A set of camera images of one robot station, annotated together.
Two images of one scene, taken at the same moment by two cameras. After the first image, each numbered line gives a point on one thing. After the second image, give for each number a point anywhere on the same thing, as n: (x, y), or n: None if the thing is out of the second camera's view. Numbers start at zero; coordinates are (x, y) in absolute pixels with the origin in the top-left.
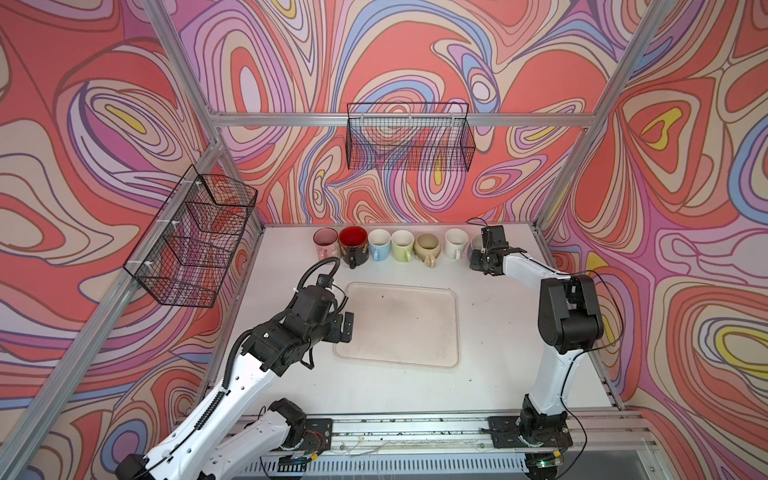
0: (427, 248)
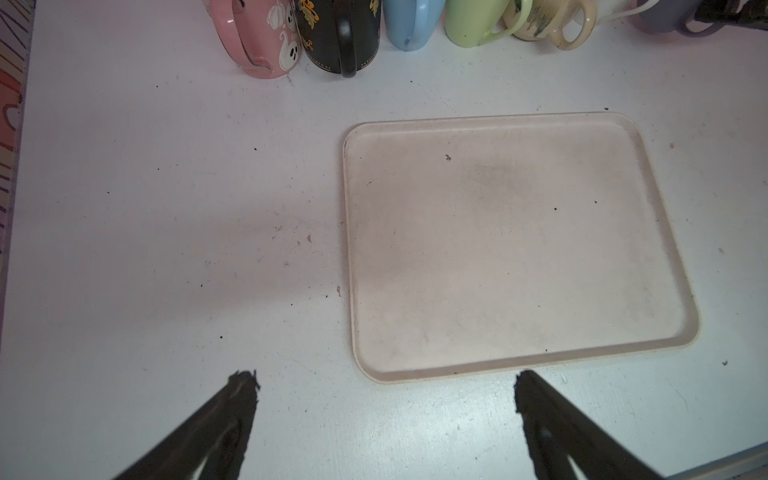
0: (547, 19)
